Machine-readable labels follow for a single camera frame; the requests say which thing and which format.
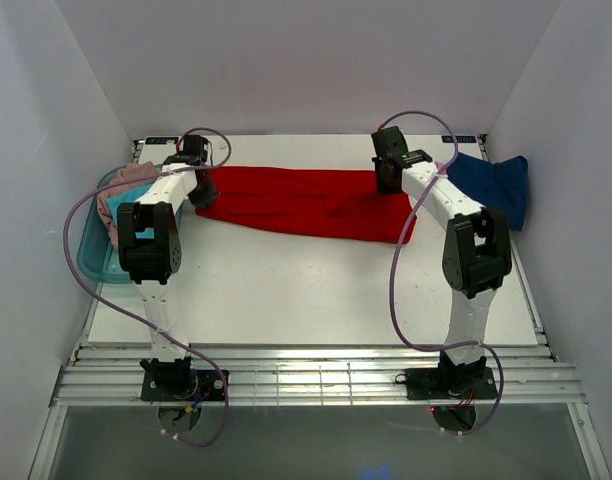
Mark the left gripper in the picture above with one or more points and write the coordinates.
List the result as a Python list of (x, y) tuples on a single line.
[(207, 198)]

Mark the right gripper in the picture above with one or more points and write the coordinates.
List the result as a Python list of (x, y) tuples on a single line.
[(385, 189)]

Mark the red t shirt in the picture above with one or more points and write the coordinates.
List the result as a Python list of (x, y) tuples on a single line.
[(338, 204)]

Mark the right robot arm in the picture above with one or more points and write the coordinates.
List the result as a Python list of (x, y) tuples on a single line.
[(476, 259)]

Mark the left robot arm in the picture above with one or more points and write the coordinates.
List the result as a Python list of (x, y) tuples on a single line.
[(149, 250)]

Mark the left blue corner label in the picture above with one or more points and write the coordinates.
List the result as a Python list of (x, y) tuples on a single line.
[(161, 140)]

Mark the blue corner label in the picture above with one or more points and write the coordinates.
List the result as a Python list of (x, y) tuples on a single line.
[(161, 140), (461, 139)]

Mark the dusty pink t shirt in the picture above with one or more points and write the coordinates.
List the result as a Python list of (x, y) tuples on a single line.
[(126, 178)]

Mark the right blue corner label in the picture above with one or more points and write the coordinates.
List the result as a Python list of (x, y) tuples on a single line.
[(461, 139)]

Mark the turquoise t shirt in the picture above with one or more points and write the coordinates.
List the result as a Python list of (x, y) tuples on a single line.
[(113, 203)]

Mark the navy blue folded t shirt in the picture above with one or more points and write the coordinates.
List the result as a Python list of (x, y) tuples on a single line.
[(503, 185)]

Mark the teal plastic tray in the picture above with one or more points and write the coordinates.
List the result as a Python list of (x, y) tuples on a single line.
[(96, 257)]

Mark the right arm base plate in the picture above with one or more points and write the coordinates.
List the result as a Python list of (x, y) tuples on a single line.
[(431, 384)]

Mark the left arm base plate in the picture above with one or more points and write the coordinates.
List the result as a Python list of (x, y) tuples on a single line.
[(195, 385)]

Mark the aluminium rail frame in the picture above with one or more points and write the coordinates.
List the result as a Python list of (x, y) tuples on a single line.
[(105, 376)]

